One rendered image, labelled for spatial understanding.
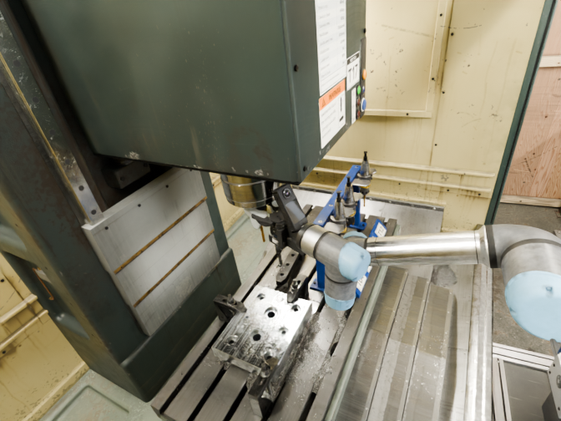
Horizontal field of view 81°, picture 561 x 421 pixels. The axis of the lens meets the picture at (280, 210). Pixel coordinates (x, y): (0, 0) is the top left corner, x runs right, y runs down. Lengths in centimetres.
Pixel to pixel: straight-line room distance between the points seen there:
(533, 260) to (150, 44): 81
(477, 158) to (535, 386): 112
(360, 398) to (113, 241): 95
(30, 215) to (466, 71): 161
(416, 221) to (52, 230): 159
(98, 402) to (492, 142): 203
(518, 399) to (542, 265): 140
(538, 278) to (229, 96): 63
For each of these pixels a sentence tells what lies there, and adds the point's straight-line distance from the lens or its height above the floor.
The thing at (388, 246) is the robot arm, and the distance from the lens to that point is 86.
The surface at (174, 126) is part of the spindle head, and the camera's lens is 78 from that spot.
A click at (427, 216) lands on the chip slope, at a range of 192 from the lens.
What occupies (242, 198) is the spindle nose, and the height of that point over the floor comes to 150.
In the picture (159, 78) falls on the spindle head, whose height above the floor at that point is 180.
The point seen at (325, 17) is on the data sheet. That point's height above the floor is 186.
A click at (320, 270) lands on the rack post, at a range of 130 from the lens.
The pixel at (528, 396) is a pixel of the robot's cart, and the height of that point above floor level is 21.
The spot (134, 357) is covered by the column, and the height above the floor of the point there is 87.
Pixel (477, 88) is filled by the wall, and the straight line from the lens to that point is 169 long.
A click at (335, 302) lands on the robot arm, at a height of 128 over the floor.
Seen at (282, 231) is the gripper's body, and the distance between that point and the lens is 83.
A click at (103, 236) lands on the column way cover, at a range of 112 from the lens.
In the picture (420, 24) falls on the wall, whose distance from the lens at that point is 165.
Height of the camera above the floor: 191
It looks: 33 degrees down
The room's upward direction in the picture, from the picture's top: 8 degrees counter-clockwise
